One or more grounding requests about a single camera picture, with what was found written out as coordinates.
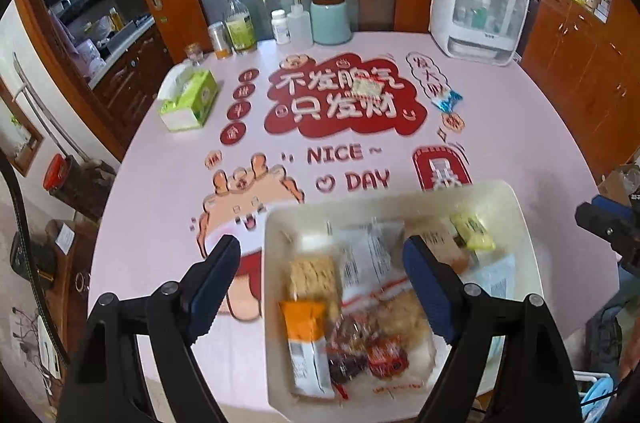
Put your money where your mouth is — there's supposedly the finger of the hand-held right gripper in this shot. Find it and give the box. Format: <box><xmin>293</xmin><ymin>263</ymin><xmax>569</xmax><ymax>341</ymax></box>
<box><xmin>574</xmin><ymin>194</ymin><xmax>640</xmax><ymax>266</ymax></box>

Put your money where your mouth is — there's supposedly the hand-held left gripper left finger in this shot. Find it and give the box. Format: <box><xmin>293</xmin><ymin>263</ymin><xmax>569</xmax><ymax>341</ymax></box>
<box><xmin>60</xmin><ymin>234</ymin><xmax>242</xmax><ymax>423</ymax></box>

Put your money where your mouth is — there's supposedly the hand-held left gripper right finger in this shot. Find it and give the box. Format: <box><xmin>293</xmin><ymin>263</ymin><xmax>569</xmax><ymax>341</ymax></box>
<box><xmin>402</xmin><ymin>235</ymin><xmax>583</xmax><ymax>423</ymax></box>

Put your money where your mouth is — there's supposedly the brown snack packet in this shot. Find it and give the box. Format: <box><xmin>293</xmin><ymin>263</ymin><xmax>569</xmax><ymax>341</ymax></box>
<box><xmin>419</xmin><ymin>228</ymin><xmax>471</xmax><ymax>276</ymax></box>

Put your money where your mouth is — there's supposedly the clear floss cake packet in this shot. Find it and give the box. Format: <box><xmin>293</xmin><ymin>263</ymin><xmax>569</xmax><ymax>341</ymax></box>
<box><xmin>372</xmin><ymin>290</ymin><xmax>433</xmax><ymax>351</ymax></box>

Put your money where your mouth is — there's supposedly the white printed snack packet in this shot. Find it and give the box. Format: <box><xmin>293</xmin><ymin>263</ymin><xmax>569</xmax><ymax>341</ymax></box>
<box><xmin>470</xmin><ymin>253</ymin><xmax>518</xmax><ymax>306</ymax></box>

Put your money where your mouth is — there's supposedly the white plastic tray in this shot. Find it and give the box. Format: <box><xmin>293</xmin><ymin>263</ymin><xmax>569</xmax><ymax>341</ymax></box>
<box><xmin>262</xmin><ymin>180</ymin><xmax>546</xmax><ymax>411</ymax></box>

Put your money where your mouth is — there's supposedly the grey and white snack packet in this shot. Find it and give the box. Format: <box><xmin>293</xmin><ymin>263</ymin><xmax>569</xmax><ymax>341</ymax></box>
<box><xmin>336</xmin><ymin>219</ymin><xmax>407</xmax><ymax>301</ymax></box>

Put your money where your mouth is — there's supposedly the yellow-green snack packet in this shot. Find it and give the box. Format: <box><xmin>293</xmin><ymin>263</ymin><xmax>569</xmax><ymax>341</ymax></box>
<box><xmin>448</xmin><ymin>213</ymin><xmax>497</xmax><ymax>252</ymax></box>

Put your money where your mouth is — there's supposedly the bright red snack packet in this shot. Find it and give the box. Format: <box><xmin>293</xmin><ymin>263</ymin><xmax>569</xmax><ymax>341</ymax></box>
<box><xmin>366</xmin><ymin>337</ymin><xmax>410</xmax><ymax>379</ymax></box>

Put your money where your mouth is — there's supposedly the white and orange snack packet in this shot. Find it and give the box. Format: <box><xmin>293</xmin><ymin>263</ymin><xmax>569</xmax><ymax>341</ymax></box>
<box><xmin>278</xmin><ymin>299</ymin><xmax>337</xmax><ymax>400</ymax></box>

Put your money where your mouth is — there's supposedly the dark red snack packet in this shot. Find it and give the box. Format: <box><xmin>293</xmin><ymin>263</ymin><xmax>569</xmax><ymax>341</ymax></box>
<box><xmin>325</xmin><ymin>315</ymin><xmax>373</xmax><ymax>386</ymax></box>

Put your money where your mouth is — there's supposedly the square rice cracker packet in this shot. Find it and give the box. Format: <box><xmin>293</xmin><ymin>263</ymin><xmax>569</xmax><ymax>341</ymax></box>
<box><xmin>288</xmin><ymin>257</ymin><xmax>342</xmax><ymax>301</ymax></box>

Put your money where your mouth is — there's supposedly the wooden cabinet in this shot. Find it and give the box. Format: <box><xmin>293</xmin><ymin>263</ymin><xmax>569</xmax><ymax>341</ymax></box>
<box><xmin>520</xmin><ymin>0</ymin><xmax>640</xmax><ymax>176</ymax></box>

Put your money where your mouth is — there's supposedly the blue and white snack packet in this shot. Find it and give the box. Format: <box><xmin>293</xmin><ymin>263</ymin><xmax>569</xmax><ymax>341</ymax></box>
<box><xmin>432</xmin><ymin>89</ymin><xmax>465</xmax><ymax>111</ymax></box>

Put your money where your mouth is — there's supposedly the green tissue box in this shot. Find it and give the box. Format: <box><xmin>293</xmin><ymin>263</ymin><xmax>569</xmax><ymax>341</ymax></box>
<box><xmin>157</xmin><ymin>68</ymin><xmax>221</xmax><ymax>133</ymax></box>

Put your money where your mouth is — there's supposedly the red lidded bucket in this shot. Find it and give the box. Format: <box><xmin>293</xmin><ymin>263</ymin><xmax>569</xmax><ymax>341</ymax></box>
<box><xmin>44</xmin><ymin>153</ymin><xmax>72</xmax><ymax>191</ymax></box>

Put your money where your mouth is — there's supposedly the small pale cracker packet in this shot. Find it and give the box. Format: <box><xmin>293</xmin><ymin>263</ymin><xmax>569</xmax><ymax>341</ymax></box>
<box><xmin>351</xmin><ymin>78</ymin><xmax>385</xmax><ymax>100</ymax></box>

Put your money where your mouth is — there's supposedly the small jar with orange contents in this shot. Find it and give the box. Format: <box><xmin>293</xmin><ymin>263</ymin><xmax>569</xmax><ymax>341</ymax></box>
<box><xmin>207</xmin><ymin>22</ymin><xmax>232</xmax><ymax>60</ymax></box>

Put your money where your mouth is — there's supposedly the clear bottle with green label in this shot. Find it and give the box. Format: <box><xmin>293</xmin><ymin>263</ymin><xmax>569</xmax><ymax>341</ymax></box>
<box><xmin>223</xmin><ymin>0</ymin><xmax>258</xmax><ymax>55</ymax></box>

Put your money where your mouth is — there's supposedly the white countertop sterilizer cabinet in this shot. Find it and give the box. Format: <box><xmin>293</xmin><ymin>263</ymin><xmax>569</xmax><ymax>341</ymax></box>
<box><xmin>430</xmin><ymin>0</ymin><xmax>531</xmax><ymax>66</ymax></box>

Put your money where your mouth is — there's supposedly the white pill bottle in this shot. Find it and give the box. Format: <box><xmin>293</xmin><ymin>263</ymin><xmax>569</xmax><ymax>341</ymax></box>
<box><xmin>271</xmin><ymin>9</ymin><xmax>291</xmax><ymax>45</ymax></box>

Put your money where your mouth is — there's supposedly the white squeeze bottle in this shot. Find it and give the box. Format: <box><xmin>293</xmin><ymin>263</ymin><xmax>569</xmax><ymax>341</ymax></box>
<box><xmin>286</xmin><ymin>0</ymin><xmax>313</xmax><ymax>46</ymax></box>

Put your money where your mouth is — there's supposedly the teal canister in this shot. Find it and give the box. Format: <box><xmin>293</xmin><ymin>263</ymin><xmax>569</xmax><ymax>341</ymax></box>
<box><xmin>310</xmin><ymin>0</ymin><xmax>353</xmax><ymax>45</ymax></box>

